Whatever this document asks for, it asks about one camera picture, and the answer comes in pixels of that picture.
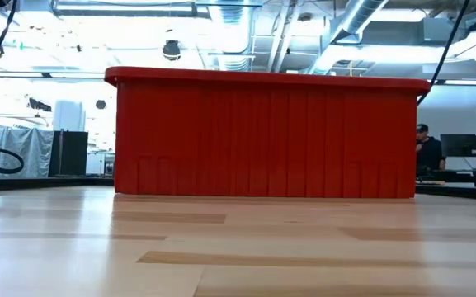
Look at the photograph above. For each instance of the red plastic bin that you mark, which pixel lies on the red plastic bin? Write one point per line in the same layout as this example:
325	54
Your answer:
303	136

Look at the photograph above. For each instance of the black ceiling dome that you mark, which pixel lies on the black ceiling dome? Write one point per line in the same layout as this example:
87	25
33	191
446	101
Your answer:
171	50

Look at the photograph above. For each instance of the black computer monitor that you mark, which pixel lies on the black computer monitor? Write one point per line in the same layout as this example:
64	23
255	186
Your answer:
462	145

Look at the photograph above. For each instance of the corrugated silver ceiling duct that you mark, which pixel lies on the corrugated silver ceiling duct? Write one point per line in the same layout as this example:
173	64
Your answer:
231	12

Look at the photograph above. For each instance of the grey tarp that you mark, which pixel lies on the grey tarp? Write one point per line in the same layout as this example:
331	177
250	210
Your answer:
31	152

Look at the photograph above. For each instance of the black desk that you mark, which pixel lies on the black desk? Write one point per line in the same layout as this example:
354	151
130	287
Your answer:
468	178

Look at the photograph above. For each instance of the round silver ceiling duct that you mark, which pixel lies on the round silver ceiling duct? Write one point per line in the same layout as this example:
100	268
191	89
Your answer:
357	16

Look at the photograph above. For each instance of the dark wall fixture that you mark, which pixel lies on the dark wall fixture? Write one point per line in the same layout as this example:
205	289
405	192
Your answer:
39	105

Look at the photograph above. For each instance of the rectangular grey ceiling duct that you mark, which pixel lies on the rectangular grey ceiling duct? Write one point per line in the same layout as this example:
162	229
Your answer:
398	33

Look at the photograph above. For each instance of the white column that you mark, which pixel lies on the white column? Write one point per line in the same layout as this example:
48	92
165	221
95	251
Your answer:
68	117

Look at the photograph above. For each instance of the person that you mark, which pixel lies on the person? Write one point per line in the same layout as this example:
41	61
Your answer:
429	152

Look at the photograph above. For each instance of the black round wall fixture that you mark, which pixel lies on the black round wall fixture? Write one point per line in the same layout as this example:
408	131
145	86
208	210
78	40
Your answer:
100	104

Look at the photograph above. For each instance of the black cabinet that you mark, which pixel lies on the black cabinet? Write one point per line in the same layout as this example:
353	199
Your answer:
70	154

